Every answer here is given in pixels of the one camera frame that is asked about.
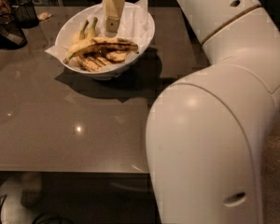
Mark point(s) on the black mesh pen cup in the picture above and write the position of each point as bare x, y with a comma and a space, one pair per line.
24, 11

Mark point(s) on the middle yellow banana in bowl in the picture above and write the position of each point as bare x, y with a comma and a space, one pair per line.
91, 32

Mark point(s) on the right spotted banana in bowl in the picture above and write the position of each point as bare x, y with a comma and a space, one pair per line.
116, 56

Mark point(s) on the spotted yellow banana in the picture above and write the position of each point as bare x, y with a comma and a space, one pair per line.
95, 44

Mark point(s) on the grey foot under table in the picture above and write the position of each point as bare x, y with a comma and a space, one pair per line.
31, 188

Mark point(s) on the black mesh desk tray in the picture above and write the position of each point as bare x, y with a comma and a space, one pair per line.
11, 35

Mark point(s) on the white bowl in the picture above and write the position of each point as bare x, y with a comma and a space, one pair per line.
94, 61

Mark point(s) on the small wrapper on table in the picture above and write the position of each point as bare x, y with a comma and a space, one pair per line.
44, 15

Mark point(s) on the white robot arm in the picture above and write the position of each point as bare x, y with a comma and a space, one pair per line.
205, 132

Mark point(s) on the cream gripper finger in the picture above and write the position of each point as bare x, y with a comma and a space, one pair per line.
112, 14

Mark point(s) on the white paper liner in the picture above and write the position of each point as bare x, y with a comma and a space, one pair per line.
136, 24

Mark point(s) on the left yellow banana in bowl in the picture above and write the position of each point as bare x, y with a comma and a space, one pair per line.
79, 35

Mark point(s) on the yellow banana in bowl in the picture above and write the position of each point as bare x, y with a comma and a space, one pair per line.
79, 35
91, 32

